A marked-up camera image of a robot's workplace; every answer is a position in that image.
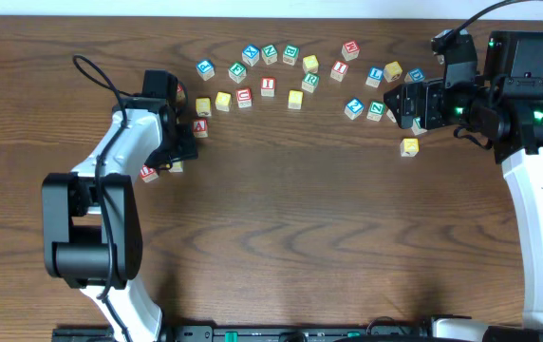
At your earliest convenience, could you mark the blue D block upper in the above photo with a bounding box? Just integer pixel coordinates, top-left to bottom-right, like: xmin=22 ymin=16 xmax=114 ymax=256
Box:
xmin=404 ymin=68 xmax=425 ymax=84

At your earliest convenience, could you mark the green R block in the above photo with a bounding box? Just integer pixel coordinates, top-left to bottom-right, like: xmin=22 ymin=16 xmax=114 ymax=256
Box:
xmin=302 ymin=72 xmax=320 ymax=93

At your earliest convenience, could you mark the red U block lower left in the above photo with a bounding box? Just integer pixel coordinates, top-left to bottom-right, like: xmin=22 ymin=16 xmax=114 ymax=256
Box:
xmin=140 ymin=165 xmax=159 ymax=182

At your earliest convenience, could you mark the green Z block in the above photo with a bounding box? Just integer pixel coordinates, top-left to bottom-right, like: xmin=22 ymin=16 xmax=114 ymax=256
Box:
xmin=366 ymin=101 xmax=385 ymax=122

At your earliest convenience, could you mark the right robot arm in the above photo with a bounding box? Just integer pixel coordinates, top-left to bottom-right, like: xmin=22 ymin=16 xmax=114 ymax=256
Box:
xmin=384 ymin=29 xmax=543 ymax=341

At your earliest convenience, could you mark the yellow block left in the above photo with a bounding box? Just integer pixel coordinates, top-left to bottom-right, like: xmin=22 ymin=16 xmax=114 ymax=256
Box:
xmin=196 ymin=97 xmax=212 ymax=117

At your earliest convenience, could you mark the red A block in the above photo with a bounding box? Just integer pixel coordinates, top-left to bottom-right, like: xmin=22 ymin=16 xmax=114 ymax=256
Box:
xmin=193 ymin=119 xmax=209 ymax=139

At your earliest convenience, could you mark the red 3 block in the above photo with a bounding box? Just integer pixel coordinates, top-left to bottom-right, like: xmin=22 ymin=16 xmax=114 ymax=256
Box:
xmin=176 ymin=84 xmax=186 ymax=104

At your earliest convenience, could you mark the yellow S block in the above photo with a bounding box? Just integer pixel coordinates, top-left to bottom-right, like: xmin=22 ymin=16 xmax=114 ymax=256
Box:
xmin=288 ymin=90 xmax=304 ymax=110

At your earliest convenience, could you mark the green F block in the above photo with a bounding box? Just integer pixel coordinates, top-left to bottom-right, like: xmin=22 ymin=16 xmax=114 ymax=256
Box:
xmin=228 ymin=62 xmax=247 ymax=84

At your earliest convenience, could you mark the green T block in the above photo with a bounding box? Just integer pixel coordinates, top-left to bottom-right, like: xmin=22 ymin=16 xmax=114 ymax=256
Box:
xmin=411 ymin=118 xmax=427 ymax=136

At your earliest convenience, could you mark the yellow O block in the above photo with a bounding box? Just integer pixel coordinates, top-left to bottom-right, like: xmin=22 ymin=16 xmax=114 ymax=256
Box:
xmin=215 ymin=91 xmax=232 ymax=112

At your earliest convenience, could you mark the yellow block top centre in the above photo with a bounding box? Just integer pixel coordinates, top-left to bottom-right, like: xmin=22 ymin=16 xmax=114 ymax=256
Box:
xmin=302 ymin=55 xmax=319 ymax=73

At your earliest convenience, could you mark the yellow M block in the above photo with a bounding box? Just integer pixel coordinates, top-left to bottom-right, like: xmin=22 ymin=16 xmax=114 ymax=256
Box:
xmin=384 ymin=61 xmax=403 ymax=83

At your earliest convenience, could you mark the blue 2 block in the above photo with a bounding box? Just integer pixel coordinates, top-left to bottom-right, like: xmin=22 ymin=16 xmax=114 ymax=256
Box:
xmin=344 ymin=98 xmax=365 ymax=120

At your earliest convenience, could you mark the green B block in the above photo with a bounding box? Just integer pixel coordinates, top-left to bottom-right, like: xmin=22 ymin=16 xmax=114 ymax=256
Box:
xmin=282 ymin=45 xmax=300 ymax=66

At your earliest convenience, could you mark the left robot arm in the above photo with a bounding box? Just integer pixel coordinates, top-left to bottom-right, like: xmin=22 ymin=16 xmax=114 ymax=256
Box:
xmin=42 ymin=79 xmax=197 ymax=341

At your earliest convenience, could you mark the blue L block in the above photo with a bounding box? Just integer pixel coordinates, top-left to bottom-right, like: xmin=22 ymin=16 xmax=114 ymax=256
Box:
xmin=365 ymin=67 xmax=384 ymax=88

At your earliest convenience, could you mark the red U block centre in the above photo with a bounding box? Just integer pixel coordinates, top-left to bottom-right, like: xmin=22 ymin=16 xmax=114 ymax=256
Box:
xmin=235 ymin=87 xmax=253 ymax=108

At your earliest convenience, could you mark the green N block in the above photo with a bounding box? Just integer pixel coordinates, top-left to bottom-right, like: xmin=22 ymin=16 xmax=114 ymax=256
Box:
xmin=261 ymin=45 xmax=278 ymax=65

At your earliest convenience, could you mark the red I block right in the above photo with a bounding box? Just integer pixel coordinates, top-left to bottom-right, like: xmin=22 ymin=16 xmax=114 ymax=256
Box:
xmin=330 ymin=61 xmax=348 ymax=82

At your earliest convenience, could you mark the yellow block lower right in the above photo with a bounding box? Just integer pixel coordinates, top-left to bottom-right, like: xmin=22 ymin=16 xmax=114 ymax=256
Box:
xmin=400 ymin=138 xmax=420 ymax=157

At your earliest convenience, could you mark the red I block centre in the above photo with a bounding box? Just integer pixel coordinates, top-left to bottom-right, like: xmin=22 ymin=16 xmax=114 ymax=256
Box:
xmin=260 ymin=77 xmax=276 ymax=97

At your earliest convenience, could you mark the red H block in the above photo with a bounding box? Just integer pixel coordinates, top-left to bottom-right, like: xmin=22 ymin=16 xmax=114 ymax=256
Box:
xmin=342 ymin=40 xmax=361 ymax=61

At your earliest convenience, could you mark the red u block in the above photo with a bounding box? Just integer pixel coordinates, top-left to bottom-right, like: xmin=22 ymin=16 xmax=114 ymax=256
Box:
xmin=140 ymin=165 xmax=159 ymax=182
xmin=235 ymin=87 xmax=253 ymax=108

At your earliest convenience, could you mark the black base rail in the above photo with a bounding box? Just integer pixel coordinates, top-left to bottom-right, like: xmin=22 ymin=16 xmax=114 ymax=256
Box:
xmin=51 ymin=315 xmax=443 ymax=342

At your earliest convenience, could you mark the yellow C block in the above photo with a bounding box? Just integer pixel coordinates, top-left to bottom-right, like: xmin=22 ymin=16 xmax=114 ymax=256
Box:
xmin=168 ymin=161 xmax=183 ymax=173

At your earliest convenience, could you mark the blue 5 block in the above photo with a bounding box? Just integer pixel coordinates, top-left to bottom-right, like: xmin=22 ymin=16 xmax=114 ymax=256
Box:
xmin=386 ymin=109 xmax=397 ymax=124

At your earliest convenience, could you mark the blue X block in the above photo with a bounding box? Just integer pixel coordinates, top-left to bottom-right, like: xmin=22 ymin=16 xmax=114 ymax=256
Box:
xmin=242 ymin=44 xmax=260 ymax=67

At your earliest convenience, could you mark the red i block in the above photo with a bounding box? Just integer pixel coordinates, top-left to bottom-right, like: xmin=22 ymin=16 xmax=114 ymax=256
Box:
xmin=260 ymin=77 xmax=276 ymax=97
xmin=330 ymin=61 xmax=348 ymax=82

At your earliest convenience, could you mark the blue P block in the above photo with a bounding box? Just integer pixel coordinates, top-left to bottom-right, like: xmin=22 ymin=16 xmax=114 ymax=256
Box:
xmin=197 ymin=60 xmax=215 ymax=81

